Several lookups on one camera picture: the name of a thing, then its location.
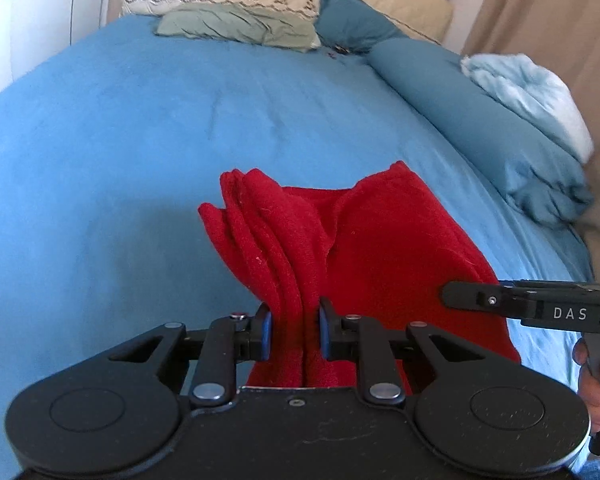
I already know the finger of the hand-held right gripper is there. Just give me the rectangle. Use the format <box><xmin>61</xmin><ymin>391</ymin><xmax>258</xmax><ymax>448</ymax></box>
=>
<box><xmin>440</xmin><ymin>281</ymin><xmax>532</xmax><ymax>321</ymax></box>

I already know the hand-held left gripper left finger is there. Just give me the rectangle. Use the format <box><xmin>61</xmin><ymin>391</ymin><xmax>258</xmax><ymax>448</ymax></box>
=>
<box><xmin>107</xmin><ymin>302</ymin><xmax>274</xmax><ymax>409</ymax></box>

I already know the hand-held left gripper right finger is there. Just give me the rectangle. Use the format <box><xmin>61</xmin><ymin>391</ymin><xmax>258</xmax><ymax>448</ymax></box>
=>
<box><xmin>319</xmin><ymin>297</ymin><xmax>487</xmax><ymax>407</ymax></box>

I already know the red towel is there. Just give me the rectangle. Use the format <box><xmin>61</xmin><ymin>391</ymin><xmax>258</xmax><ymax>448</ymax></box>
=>
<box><xmin>198</xmin><ymin>160</ymin><xmax>522</xmax><ymax>390</ymax></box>

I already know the person's right hand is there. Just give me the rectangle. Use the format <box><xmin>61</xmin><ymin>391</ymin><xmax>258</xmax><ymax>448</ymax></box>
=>
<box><xmin>573</xmin><ymin>339</ymin><xmax>600</xmax><ymax>433</ymax></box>

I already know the teal duvet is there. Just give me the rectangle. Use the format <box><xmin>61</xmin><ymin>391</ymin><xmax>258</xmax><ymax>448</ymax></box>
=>
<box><xmin>367</xmin><ymin>37</ymin><xmax>595</xmax><ymax>227</ymax></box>

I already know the pale blue blanket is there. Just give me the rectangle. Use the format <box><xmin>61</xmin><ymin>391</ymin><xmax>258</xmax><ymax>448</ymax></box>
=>
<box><xmin>461</xmin><ymin>53</ymin><xmax>596</xmax><ymax>163</ymax></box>

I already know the teal pillow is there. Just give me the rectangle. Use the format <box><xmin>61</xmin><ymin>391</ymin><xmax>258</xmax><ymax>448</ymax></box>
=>
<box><xmin>314</xmin><ymin>0</ymin><xmax>410</xmax><ymax>55</ymax></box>

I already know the beige curtain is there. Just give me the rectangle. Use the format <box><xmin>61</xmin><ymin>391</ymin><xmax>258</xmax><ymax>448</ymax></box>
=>
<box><xmin>461</xmin><ymin>0</ymin><xmax>600</xmax><ymax>283</ymax></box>

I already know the green pillow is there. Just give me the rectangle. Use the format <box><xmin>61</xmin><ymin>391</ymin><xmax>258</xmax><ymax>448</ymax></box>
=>
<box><xmin>154</xmin><ymin>2</ymin><xmax>322</xmax><ymax>52</ymax></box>

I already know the white wardrobe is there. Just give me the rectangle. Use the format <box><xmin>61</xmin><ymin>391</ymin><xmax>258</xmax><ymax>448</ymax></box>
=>
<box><xmin>10</xmin><ymin>0</ymin><xmax>124</xmax><ymax>81</ymax></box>

